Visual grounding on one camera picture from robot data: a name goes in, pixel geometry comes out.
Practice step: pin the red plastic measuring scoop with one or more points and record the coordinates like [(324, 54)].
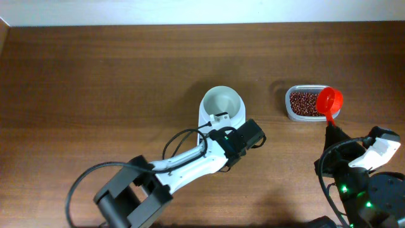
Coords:
[(329, 102)]

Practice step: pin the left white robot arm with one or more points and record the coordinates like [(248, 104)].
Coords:
[(137, 195)]

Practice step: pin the white digital kitchen scale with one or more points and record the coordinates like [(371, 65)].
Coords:
[(236, 121)]

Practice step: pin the red beans in container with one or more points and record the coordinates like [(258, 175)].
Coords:
[(304, 104)]

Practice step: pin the clear plastic bean container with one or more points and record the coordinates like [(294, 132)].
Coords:
[(316, 89)]

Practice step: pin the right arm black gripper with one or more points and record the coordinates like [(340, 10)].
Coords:
[(340, 156)]

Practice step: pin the white round bowl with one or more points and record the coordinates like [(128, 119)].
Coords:
[(221, 99)]

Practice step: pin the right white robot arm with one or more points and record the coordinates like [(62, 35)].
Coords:
[(348, 172)]

